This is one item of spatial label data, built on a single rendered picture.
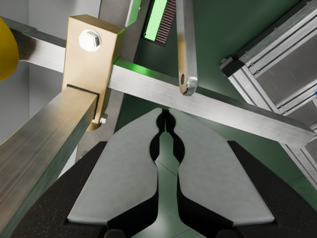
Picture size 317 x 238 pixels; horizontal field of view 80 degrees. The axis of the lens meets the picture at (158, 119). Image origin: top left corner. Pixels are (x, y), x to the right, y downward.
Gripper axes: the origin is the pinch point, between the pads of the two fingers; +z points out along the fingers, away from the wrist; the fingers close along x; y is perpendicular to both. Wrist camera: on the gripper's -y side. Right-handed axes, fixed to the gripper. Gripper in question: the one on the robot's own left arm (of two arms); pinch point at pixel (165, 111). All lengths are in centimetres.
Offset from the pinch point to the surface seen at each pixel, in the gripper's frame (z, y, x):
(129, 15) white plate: 16.0, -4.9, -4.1
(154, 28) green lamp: 25.8, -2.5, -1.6
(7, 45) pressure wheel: 7.4, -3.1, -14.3
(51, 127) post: 2.1, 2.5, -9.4
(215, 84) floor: 96, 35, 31
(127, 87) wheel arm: 10.9, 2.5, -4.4
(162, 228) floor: 97, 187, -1
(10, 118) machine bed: 26.9, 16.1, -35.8
